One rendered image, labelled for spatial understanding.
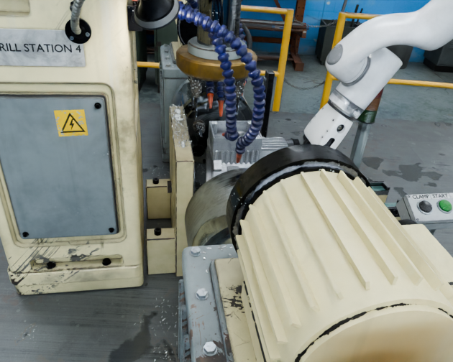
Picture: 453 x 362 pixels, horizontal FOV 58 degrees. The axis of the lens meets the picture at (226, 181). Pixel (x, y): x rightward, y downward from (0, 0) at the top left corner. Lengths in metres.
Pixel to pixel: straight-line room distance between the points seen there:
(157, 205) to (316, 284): 0.93
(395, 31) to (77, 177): 0.69
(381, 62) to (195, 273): 0.62
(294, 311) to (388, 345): 0.08
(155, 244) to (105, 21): 0.53
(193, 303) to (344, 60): 0.60
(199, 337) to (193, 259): 0.13
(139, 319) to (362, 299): 0.73
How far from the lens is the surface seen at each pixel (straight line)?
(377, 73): 0.98
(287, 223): 0.41
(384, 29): 0.92
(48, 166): 0.86
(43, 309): 1.08
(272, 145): 1.05
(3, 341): 1.05
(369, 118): 1.48
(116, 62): 0.76
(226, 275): 0.58
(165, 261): 1.07
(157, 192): 1.21
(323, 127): 1.00
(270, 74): 1.13
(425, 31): 0.94
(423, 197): 1.05
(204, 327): 0.54
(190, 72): 0.89
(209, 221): 0.74
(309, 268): 0.37
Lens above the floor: 1.59
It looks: 33 degrees down
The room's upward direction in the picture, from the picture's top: 4 degrees clockwise
